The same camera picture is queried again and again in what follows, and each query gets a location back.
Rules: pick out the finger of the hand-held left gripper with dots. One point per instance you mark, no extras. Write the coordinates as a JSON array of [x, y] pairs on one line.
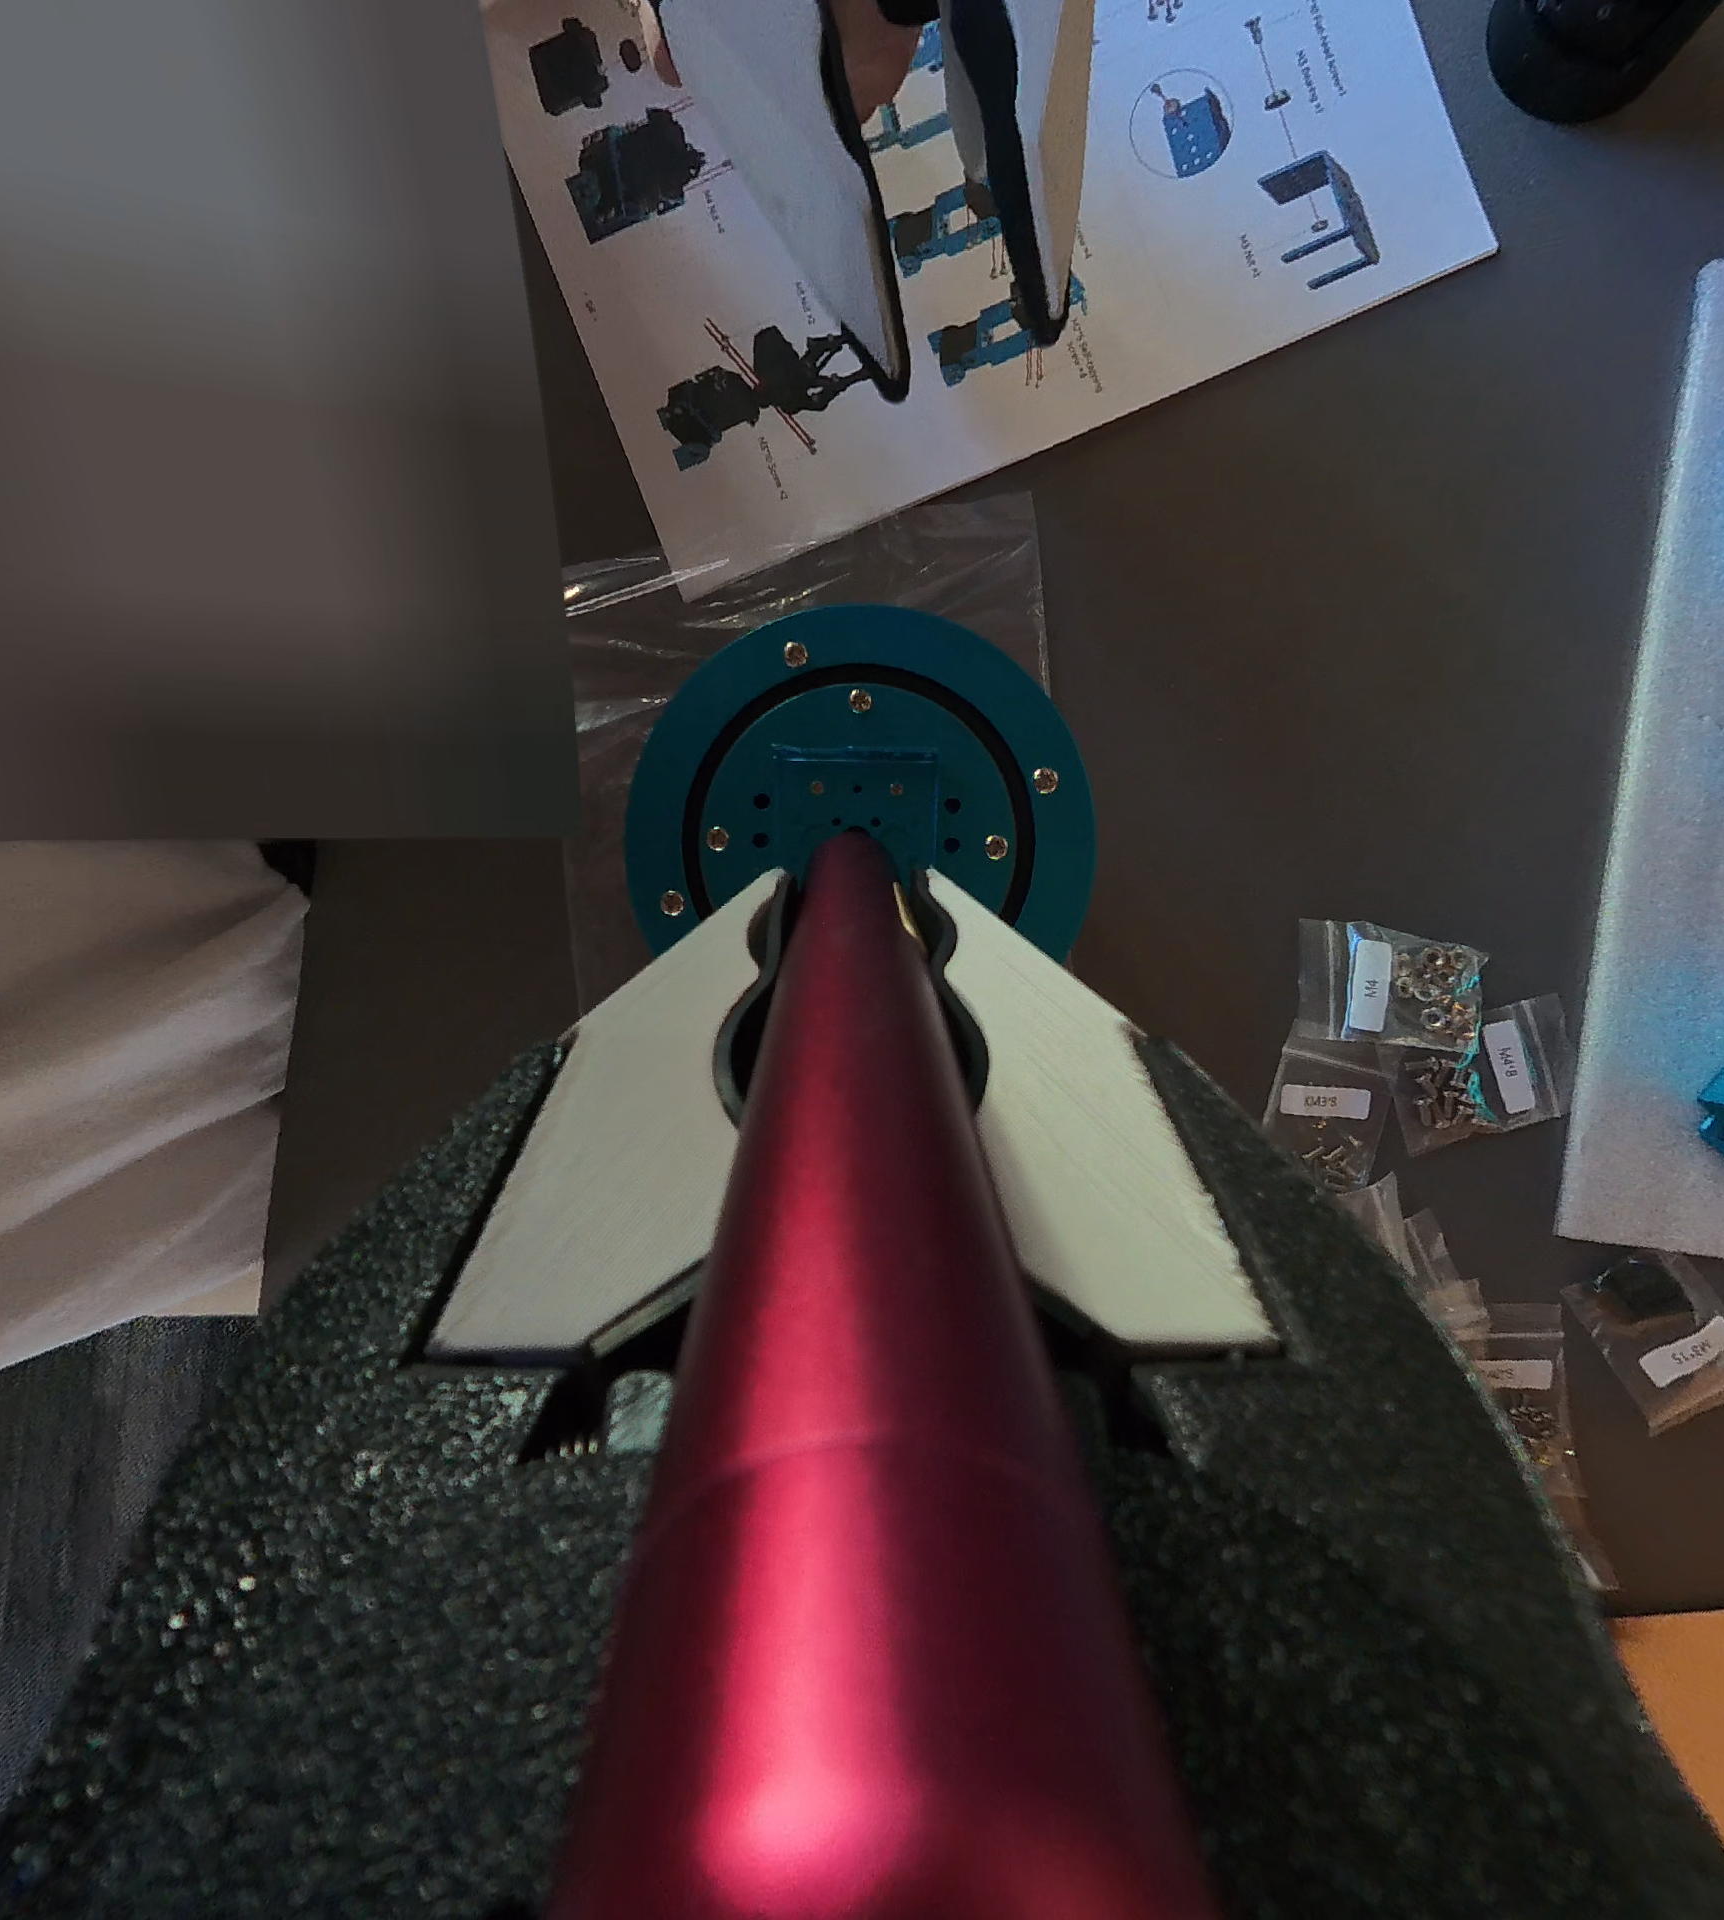
[[772, 135], [1065, 151]]

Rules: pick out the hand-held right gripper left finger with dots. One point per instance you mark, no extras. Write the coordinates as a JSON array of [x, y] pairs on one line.
[[593, 1185]]

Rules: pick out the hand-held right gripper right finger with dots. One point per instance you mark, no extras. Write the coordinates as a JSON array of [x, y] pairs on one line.
[[1117, 1201]]

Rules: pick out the red electric screwdriver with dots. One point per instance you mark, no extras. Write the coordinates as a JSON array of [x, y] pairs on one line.
[[877, 1351]]

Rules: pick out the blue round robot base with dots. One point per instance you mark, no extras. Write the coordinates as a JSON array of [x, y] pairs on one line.
[[683, 781]]

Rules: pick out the small blue U bracket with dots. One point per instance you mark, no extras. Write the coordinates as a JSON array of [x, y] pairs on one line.
[[863, 789]]

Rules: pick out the black bit holder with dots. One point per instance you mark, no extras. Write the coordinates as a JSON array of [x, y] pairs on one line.
[[1597, 53]]

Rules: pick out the grey desk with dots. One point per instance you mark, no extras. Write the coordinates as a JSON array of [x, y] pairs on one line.
[[1327, 674]]

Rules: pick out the person's left hand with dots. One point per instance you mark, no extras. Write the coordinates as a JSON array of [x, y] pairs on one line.
[[885, 45]]

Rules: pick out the white instruction booklet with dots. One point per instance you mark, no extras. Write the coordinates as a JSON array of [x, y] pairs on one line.
[[1253, 271]]

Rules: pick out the pile of labelled screw bags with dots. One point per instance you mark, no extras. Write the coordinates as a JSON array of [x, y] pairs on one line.
[[1417, 1080]]

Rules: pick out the large clear plastic bag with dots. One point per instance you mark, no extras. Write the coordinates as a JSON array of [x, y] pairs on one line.
[[623, 631]]

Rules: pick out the person's dark trousers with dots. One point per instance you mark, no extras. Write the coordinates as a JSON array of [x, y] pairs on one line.
[[36, 1574]]

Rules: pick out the white foam sheet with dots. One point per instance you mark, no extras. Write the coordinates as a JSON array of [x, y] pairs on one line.
[[1672, 751]]

